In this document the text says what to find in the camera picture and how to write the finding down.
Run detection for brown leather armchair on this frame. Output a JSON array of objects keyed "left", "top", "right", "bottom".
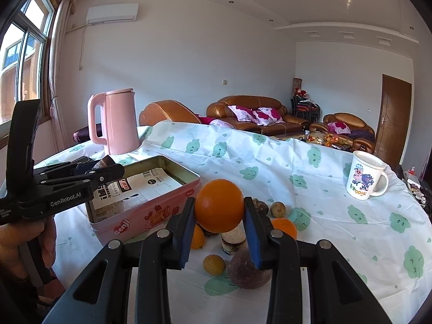
[{"left": 309, "top": 113, "right": 376, "bottom": 154}]

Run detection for person's left hand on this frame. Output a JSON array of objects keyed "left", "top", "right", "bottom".
[{"left": 0, "top": 217, "right": 56, "bottom": 279}]

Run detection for small tangerine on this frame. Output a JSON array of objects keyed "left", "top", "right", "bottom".
[
  {"left": 190, "top": 224, "right": 207, "bottom": 249},
  {"left": 272, "top": 218, "right": 297, "bottom": 239}
]

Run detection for black stacked chairs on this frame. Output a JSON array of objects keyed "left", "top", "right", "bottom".
[{"left": 291, "top": 95, "right": 321, "bottom": 123}]

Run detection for pink electric kettle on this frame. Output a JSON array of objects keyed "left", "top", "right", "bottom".
[{"left": 87, "top": 89, "right": 140, "bottom": 155}]

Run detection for pink floral pillow right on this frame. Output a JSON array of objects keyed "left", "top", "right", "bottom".
[{"left": 253, "top": 107, "right": 284, "bottom": 127}]

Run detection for white air conditioner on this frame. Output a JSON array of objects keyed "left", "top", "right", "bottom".
[{"left": 86, "top": 3, "right": 139, "bottom": 25}]

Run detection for window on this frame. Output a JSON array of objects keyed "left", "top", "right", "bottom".
[{"left": 1, "top": 0, "right": 55, "bottom": 124}]

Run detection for pink tin box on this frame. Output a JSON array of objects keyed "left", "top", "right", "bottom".
[{"left": 85, "top": 155, "right": 201, "bottom": 245}]

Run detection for curtain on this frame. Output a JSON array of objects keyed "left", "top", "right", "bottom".
[{"left": 48, "top": 0, "right": 77, "bottom": 151}]

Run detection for dark walnut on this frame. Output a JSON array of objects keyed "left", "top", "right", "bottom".
[{"left": 253, "top": 198, "right": 269, "bottom": 216}]

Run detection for white green patterned tablecloth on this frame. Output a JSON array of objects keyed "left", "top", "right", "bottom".
[{"left": 53, "top": 121, "right": 431, "bottom": 323}]

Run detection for dark purple passion fruit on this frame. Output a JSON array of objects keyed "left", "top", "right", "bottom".
[{"left": 227, "top": 249, "right": 272, "bottom": 290}]

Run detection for small yellow-brown longan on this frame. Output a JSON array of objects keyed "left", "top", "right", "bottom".
[{"left": 202, "top": 255, "right": 226, "bottom": 276}]

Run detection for coffee table with items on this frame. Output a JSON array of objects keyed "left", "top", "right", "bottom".
[{"left": 272, "top": 130, "right": 352, "bottom": 152}]

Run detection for wooden door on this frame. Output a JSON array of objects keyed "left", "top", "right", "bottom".
[{"left": 374, "top": 75, "right": 411, "bottom": 170}]

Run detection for large orange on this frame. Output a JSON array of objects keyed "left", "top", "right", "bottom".
[{"left": 195, "top": 179, "right": 245, "bottom": 233}]

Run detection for white cartoon mug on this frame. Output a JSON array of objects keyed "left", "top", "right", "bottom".
[{"left": 346, "top": 151, "right": 389, "bottom": 200}]

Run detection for armchair pink pillow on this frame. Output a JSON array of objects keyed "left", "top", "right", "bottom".
[{"left": 327, "top": 121, "right": 351, "bottom": 135}]

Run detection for pink floral pillow left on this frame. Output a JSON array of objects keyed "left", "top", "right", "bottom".
[{"left": 228, "top": 105, "right": 258, "bottom": 124}]

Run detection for brown longan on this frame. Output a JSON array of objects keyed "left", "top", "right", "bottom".
[{"left": 270, "top": 201, "right": 286, "bottom": 219}]

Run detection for pink floral pillow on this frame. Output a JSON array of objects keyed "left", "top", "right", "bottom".
[
  {"left": 253, "top": 107, "right": 284, "bottom": 127},
  {"left": 228, "top": 105, "right": 258, "bottom": 124}
]

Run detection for paper booklet in tin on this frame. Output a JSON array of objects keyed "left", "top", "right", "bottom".
[{"left": 92, "top": 167, "right": 182, "bottom": 212}]

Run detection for brown leather long sofa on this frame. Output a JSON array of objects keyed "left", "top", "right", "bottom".
[{"left": 207, "top": 95, "right": 308, "bottom": 136}]

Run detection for brown leather near sofa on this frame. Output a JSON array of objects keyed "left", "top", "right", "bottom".
[{"left": 139, "top": 100, "right": 201, "bottom": 126}]

